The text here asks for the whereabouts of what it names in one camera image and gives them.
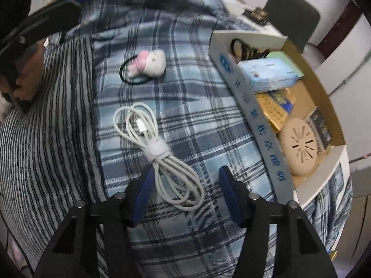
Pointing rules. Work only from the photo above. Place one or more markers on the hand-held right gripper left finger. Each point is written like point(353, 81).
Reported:
point(142, 192)

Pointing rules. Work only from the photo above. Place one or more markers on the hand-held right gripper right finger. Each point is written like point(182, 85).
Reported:
point(230, 197)

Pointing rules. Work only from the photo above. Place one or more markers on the white cardboard tray box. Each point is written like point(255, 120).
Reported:
point(260, 127)

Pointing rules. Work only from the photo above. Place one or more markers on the gold cigarette pack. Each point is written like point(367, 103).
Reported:
point(274, 107)

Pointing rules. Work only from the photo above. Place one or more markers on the black tissue pack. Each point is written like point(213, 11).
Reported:
point(321, 130)

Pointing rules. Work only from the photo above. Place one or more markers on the light blue tissue pack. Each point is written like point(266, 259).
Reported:
point(269, 73)

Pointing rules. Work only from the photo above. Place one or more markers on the green snap pouch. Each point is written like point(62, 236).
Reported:
point(285, 60)

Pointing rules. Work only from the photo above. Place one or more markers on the person's left hand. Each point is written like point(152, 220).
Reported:
point(32, 72)

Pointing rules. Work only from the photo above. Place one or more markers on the blue plaid shirt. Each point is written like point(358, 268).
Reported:
point(203, 121)

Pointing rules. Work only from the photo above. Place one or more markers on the grey striped cloth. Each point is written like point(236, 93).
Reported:
point(43, 156)

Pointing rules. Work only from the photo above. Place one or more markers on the beige round vented disc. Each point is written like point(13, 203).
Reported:
point(300, 146)

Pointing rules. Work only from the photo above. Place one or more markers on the dark office chair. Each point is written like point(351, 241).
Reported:
point(292, 17)

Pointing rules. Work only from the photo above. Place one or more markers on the dark brown door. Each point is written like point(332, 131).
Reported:
point(340, 24)

